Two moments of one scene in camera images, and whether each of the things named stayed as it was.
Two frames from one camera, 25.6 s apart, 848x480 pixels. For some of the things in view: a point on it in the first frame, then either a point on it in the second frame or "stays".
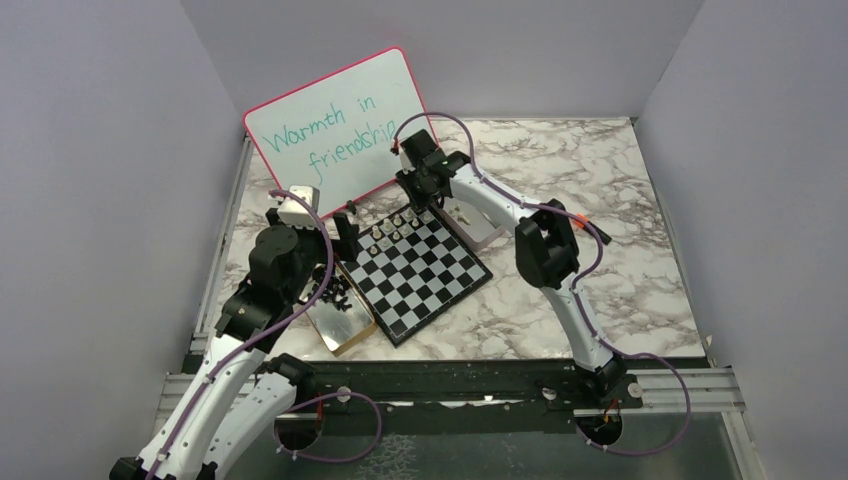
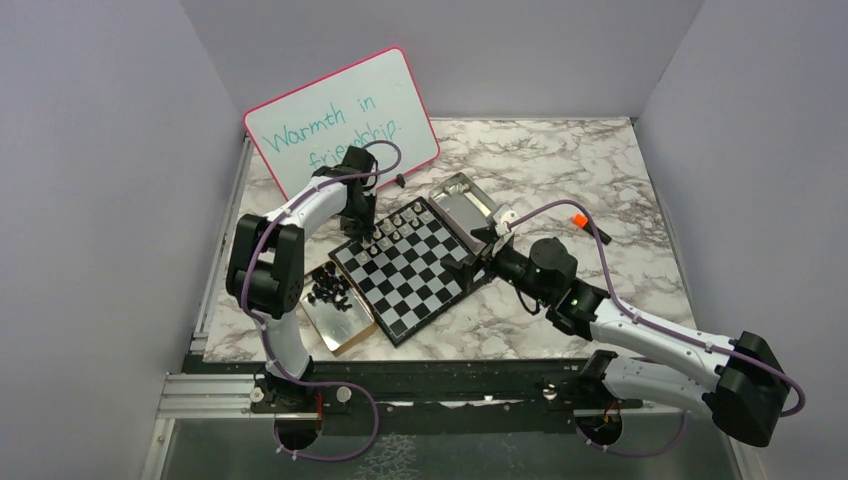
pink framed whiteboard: x=337 y=132 stays
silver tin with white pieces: x=471 y=225 stays
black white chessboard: x=411 y=268 stays
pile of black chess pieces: x=333 y=289 stays
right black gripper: x=417 y=202 → x=468 y=268
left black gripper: x=345 y=248 → x=365 y=228
